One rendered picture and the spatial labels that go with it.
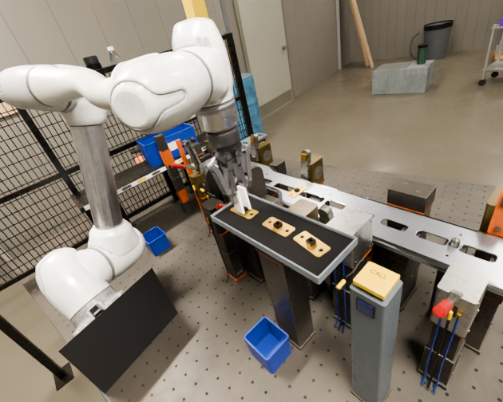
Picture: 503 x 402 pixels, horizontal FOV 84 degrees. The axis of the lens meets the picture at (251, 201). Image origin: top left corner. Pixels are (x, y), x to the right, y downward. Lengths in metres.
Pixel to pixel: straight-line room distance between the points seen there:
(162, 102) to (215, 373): 0.84
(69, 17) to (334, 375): 3.60
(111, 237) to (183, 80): 0.80
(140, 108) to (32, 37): 3.13
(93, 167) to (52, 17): 2.66
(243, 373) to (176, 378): 0.22
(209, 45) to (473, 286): 0.70
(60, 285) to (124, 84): 0.78
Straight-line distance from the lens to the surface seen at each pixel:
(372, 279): 0.57
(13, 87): 0.97
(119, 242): 1.17
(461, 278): 0.74
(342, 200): 1.04
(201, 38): 0.59
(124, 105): 0.45
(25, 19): 3.56
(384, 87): 5.80
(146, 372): 1.15
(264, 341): 1.04
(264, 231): 0.69
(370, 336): 0.66
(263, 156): 1.47
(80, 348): 1.04
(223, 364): 1.04
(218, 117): 0.61
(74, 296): 1.09
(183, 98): 0.47
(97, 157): 1.10
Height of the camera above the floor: 1.59
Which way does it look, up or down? 32 degrees down
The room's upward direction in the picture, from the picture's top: 14 degrees counter-clockwise
